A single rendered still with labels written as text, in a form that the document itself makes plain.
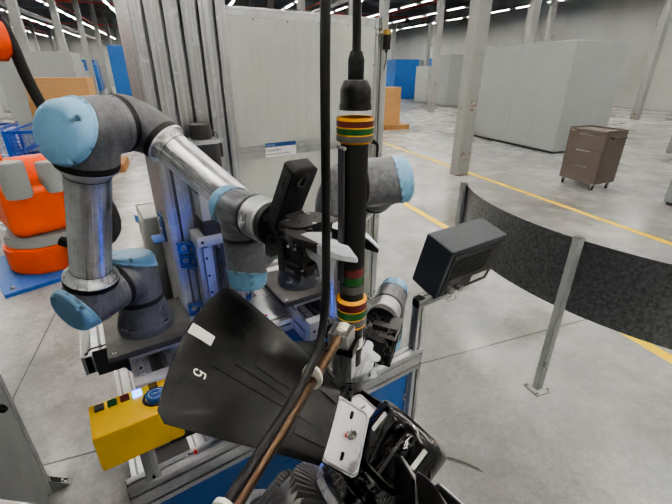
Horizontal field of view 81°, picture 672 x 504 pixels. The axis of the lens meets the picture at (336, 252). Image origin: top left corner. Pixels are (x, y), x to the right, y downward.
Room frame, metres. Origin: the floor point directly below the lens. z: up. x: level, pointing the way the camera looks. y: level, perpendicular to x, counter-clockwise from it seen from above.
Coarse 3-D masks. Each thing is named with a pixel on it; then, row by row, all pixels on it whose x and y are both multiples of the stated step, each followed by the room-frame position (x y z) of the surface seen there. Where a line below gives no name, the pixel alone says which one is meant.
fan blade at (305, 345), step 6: (300, 342) 0.70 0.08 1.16; (306, 342) 0.71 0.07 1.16; (312, 342) 0.71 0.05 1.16; (324, 342) 0.72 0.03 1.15; (306, 348) 0.68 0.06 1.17; (312, 348) 0.68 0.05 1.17; (324, 348) 0.68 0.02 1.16; (330, 378) 0.56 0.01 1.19; (336, 384) 0.55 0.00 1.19; (342, 384) 0.55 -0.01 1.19; (354, 384) 0.55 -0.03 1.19; (360, 384) 0.55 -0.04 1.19; (342, 390) 0.53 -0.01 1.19; (354, 390) 0.53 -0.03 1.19; (360, 390) 0.53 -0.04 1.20; (342, 396) 0.51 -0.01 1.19
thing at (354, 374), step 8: (352, 328) 0.44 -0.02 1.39; (328, 336) 0.43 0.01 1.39; (344, 336) 0.42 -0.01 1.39; (352, 336) 0.44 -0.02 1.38; (344, 344) 0.42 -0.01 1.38; (352, 344) 0.43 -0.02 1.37; (336, 352) 0.43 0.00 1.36; (344, 352) 0.43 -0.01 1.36; (352, 352) 0.42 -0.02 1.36; (336, 360) 0.44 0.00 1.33; (344, 360) 0.44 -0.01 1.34; (352, 360) 0.44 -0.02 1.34; (368, 360) 0.48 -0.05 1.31; (328, 368) 0.46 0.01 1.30; (336, 368) 0.44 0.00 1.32; (344, 368) 0.44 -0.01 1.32; (352, 368) 0.44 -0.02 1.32; (360, 368) 0.46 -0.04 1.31; (368, 368) 0.46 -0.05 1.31; (336, 376) 0.45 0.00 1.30; (344, 376) 0.44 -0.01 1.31; (352, 376) 0.44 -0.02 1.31; (360, 376) 0.44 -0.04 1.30; (368, 376) 0.45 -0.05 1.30
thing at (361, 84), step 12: (348, 60) 0.47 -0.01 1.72; (360, 60) 0.47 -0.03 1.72; (348, 72) 0.47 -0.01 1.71; (360, 72) 0.47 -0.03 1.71; (348, 84) 0.46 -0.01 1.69; (360, 84) 0.46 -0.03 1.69; (348, 96) 0.46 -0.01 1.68; (360, 96) 0.46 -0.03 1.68; (348, 108) 0.46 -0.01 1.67; (360, 108) 0.46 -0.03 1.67; (360, 336) 0.46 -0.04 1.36; (360, 348) 0.46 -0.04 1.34; (360, 360) 0.47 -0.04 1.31
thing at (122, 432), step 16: (160, 384) 0.67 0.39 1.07; (128, 400) 0.63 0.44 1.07; (144, 400) 0.62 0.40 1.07; (96, 416) 0.58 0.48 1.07; (112, 416) 0.58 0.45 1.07; (128, 416) 0.58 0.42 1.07; (144, 416) 0.58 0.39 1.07; (96, 432) 0.54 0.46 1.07; (112, 432) 0.55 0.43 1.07; (128, 432) 0.56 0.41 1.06; (144, 432) 0.57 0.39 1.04; (160, 432) 0.59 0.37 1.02; (176, 432) 0.61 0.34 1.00; (96, 448) 0.53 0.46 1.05; (112, 448) 0.54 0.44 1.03; (128, 448) 0.55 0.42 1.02; (144, 448) 0.57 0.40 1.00; (112, 464) 0.54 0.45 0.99
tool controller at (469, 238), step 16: (464, 224) 1.20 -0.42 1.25; (480, 224) 1.21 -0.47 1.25; (432, 240) 1.10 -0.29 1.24; (448, 240) 1.09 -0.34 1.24; (464, 240) 1.10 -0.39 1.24; (480, 240) 1.12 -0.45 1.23; (496, 240) 1.15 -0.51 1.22; (432, 256) 1.09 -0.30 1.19; (448, 256) 1.04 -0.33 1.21; (464, 256) 1.07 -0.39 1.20; (480, 256) 1.12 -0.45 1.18; (416, 272) 1.14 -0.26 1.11; (432, 272) 1.09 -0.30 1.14; (448, 272) 1.05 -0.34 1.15; (464, 272) 1.10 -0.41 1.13; (480, 272) 1.17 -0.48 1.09; (432, 288) 1.08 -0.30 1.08; (448, 288) 1.07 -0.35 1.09
